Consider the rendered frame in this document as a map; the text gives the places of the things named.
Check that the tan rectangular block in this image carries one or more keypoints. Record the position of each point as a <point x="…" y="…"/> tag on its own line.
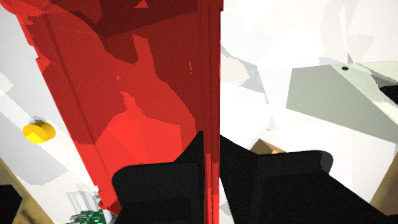
<point x="263" y="147"/>

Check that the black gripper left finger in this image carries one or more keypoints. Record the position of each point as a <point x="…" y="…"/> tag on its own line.
<point x="184" y="177"/>

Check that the yellow short cylinder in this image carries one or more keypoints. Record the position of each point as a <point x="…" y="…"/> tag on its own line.
<point x="39" y="132"/>

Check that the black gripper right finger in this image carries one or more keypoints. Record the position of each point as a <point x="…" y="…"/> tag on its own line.
<point x="242" y="174"/>

